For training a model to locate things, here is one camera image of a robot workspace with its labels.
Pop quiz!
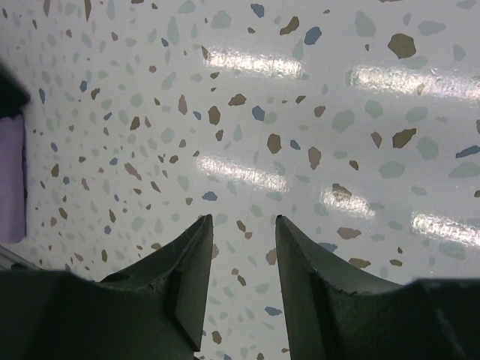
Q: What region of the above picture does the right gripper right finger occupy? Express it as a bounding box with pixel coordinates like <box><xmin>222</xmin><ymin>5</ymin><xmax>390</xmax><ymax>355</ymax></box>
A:
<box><xmin>275</xmin><ymin>215</ymin><xmax>401</xmax><ymax>359</ymax></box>

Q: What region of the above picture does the folded lavender t shirt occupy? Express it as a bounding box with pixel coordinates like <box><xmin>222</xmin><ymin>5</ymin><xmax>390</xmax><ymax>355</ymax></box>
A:
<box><xmin>0</xmin><ymin>114</ymin><xmax>26</xmax><ymax>244</ymax></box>

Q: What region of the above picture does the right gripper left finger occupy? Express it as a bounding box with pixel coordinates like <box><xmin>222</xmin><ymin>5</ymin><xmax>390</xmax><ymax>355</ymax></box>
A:
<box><xmin>99</xmin><ymin>214</ymin><xmax>214</xmax><ymax>352</ymax></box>

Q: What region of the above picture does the black t shirt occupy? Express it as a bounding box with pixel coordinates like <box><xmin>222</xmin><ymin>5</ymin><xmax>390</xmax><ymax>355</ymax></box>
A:
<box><xmin>0</xmin><ymin>61</ymin><xmax>31</xmax><ymax>118</ymax></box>

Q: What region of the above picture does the aluminium extrusion rail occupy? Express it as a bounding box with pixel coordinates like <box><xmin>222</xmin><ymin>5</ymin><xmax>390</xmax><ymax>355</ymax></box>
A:
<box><xmin>0</xmin><ymin>246</ymin><xmax>41</xmax><ymax>270</ymax></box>

